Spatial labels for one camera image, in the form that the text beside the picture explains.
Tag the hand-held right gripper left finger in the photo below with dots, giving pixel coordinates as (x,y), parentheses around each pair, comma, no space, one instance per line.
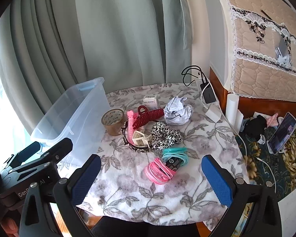
(86,180)

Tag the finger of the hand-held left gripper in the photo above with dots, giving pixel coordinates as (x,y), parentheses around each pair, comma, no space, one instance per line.
(59,149)
(24,153)

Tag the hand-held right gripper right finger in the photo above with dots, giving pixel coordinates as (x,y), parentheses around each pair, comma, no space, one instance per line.
(217,177)

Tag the clear plastic storage box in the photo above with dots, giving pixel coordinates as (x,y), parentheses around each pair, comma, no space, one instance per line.
(71,118)

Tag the brown tape roll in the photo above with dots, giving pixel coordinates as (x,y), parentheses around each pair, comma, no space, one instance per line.
(111,129)

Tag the black toothed headband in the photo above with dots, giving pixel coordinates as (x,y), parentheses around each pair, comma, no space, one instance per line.
(138,148)

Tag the leopard print scrunchie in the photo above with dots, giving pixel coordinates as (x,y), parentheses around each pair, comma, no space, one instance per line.
(162,140)

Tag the cream hair claw clip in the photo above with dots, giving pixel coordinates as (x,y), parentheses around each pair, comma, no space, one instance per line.
(139,140)

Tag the pink hair roller clip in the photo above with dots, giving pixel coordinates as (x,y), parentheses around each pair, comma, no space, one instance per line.
(132,126)

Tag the white paper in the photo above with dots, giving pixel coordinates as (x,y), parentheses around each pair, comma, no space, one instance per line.
(177,113)

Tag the dark red hair claw clip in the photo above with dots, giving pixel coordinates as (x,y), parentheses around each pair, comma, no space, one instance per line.
(150,118)

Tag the white medicine box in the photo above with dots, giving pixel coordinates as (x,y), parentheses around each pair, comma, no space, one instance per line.
(150,102)

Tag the person's left hand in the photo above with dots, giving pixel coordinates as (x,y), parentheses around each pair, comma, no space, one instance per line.
(8,226)

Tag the floral fleece blanket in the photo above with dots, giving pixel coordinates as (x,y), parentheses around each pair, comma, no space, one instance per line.
(138,197)

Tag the white phone stand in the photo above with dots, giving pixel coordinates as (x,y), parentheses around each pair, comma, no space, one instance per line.
(270,146)

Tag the white charger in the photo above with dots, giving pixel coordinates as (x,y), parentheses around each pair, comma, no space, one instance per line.
(199,81)
(212,114)

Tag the black cloth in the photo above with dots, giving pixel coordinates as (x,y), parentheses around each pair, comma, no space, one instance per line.
(255,126)

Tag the dark floral rug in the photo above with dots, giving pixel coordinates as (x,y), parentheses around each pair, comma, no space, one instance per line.
(286,167)

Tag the white power adapter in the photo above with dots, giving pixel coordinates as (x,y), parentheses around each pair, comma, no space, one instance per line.
(231,108)

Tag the pink cloth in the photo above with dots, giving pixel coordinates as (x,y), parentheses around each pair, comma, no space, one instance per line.
(272,121)

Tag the smartphone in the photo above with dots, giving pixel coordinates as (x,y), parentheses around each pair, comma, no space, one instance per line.
(283,130)

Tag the black charger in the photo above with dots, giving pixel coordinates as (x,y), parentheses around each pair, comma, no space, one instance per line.
(208,95)

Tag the beige quilted lace cover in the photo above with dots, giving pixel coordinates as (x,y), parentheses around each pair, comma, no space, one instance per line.
(256,79)

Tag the pale green curtain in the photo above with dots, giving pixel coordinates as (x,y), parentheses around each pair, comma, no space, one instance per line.
(101,29)

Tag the grey paper packet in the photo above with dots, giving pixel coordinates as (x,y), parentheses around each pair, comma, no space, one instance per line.
(281,50)

